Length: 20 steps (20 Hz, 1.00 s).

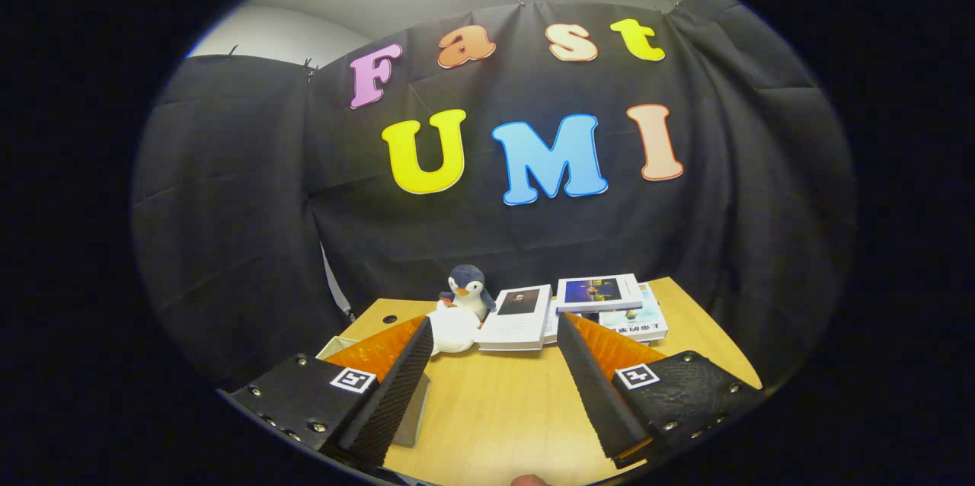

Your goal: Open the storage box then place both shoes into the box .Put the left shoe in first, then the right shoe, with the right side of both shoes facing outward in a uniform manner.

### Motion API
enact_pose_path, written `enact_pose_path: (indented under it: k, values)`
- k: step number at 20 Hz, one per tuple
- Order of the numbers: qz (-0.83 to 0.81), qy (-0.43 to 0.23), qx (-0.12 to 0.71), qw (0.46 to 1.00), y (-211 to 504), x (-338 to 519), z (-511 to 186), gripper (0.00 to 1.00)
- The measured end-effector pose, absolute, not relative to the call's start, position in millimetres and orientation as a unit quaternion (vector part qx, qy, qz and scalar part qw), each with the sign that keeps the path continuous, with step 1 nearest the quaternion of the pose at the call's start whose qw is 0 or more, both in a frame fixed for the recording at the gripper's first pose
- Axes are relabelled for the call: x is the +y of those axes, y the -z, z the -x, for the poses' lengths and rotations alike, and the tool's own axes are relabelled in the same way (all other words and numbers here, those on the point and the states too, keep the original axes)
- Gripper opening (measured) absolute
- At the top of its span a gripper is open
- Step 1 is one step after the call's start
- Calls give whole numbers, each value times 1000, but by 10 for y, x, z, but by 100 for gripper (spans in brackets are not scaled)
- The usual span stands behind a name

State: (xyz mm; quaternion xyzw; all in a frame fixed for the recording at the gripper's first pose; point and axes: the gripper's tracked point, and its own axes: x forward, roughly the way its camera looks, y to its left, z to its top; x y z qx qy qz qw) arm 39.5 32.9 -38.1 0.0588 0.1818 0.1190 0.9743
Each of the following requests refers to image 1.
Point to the white round plush toy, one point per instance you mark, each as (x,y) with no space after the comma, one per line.
(455,332)

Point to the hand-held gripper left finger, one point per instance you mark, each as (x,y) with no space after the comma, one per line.
(396,394)

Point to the book with blue picture cover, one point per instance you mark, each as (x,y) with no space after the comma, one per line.
(598,292)

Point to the grey fabric storage box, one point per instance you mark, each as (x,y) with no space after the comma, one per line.
(415,410)

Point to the grey penguin plush toy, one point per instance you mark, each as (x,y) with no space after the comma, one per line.
(466,292)

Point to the white book with portrait cover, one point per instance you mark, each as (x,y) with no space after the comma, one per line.
(518,318)

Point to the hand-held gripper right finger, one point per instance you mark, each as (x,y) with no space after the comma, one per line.
(594,387)

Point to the book with pale green cover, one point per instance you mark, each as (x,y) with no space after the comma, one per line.
(640,322)

